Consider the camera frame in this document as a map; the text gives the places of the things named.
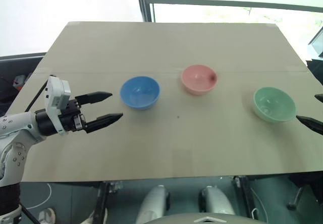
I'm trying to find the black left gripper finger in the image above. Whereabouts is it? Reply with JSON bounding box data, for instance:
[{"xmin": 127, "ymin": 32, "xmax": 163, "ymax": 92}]
[
  {"xmin": 75, "ymin": 91, "xmax": 113, "ymax": 107},
  {"xmin": 84, "ymin": 113, "xmax": 124, "ymax": 135}
]

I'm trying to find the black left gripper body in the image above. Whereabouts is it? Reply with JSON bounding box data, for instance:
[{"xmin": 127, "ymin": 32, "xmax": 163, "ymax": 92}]
[{"xmin": 58, "ymin": 98, "xmax": 88, "ymax": 134}]

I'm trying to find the blue bowl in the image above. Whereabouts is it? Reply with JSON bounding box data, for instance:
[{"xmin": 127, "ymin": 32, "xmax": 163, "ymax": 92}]
[{"xmin": 119, "ymin": 76, "xmax": 161, "ymax": 111}]

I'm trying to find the green bowl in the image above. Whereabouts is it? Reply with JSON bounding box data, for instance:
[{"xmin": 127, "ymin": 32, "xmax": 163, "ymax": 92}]
[{"xmin": 252, "ymin": 86, "xmax": 297, "ymax": 124}]

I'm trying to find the brown cardboard table cover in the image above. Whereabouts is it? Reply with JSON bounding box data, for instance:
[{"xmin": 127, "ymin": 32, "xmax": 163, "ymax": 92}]
[{"xmin": 5, "ymin": 21, "xmax": 323, "ymax": 183}]

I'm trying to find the black table leg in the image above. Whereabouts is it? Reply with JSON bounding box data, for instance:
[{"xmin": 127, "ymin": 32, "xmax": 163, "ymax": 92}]
[
  {"xmin": 232, "ymin": 175, "xmax": 261, "ymax": 220},
  {"xmin": 91, "ymin": 181, "xmax": 112, "ymax": 224}
]

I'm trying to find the silver rounded robot leg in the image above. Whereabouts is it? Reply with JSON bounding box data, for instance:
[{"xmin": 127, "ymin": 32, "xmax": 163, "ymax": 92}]
[
  {"xmin": 200, "ymin": 185, "xmax": 236, "ymax": 215},
  {"xmin": 135, "ymin": 185, "xmax": 170, "ymax": 224}
]

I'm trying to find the red bowl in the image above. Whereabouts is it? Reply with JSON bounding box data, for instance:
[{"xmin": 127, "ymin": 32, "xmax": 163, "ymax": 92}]
[{"xmin": 180, "ymin": 64, "xmax": 219, "ymax": 96}]

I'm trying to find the grey robot torso edge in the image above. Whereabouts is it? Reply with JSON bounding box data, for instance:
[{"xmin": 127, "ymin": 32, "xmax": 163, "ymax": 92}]
[{"xmin": 143, "ymin": 211, "xmax": 258, "ymax": 224}]

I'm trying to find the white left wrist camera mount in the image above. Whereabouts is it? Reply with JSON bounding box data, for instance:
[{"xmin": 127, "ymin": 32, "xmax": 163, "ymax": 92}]
[{"xmin": 43, "ymin": 75, "xmax": 72, "ymax": 137}]

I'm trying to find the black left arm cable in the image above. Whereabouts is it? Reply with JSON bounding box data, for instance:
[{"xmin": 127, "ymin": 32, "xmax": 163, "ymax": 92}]
[{"xmin": 25, "ymin": 79, "xmax": 51, "ymax": 113}]

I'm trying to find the black lever handle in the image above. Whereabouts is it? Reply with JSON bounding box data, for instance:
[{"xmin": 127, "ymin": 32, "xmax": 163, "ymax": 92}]
[{"xmin": 287, "ymin": 186, "xmax": 305, "ymax": 211}]

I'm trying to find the grey window frame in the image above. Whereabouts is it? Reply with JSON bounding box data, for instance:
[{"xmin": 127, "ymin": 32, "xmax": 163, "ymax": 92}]
[{"xmin": 135, "ymin": 0, "xmax": 323, "ymax": 24}]

